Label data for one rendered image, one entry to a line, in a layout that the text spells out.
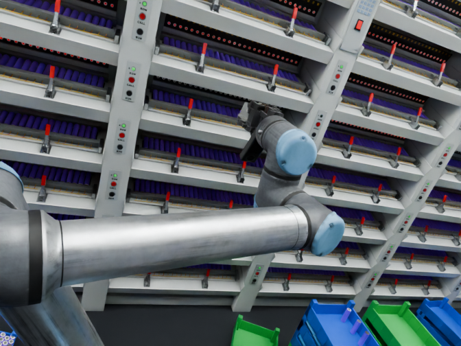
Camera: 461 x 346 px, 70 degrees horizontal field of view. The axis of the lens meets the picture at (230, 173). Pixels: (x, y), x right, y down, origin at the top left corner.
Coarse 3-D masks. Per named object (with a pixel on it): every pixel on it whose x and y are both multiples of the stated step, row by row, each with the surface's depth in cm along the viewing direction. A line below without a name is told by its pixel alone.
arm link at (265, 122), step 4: (272, 116) 82; (276, 116) 82; (280, 116) 83; (264, 120) 81; (268, 120) 80; (272, 120) 79; (260, 124) 82; (264, 124) 80; (260, 128) 81; (264, 128) 79; (256, 132) 83; (260, 132) 80; (256, 136) 83; (260, 136) 81; (260, 140) 80; (260, 144) 82
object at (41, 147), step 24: (0, 120) 109; (24, 120) 113; (48, 120) 118; (72, 120) 120; (0, 144) 105; (24, 144) 108; (48, 144) 109; (72, 144) 115; (96, 144) 117; (72, 168) 113; (96, 168) 115
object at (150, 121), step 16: (144, 96) 120; (208, 96) 130; (144, 112) 113; (176, 112) 120; (144, 128) 113; (160, 128) 114; (176, 128) 115; (192, 128) 116; (208, 128) 120; (224, 128) 123; (224, 144) 124; (240, 144) 125
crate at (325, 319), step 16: (320, 304) 131; (336, 304) 133; (352, 304) 133; (320, 320) 130; (336, 320) 133; (352, 320) 133; (320, 336) 120; (336, 336) 125; (352, 336) 127; (368, 336) 124
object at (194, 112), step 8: (152, 104) 116; (160, 104) 116; (168, 104) 117; (176, 104) 119; (184, 112) 120; (192, 112) 120; (200, 112) 121; (208, 112) 123; (208, 120) 122; (216, 120) 123; (224, 120) 125; (232, 120) 126
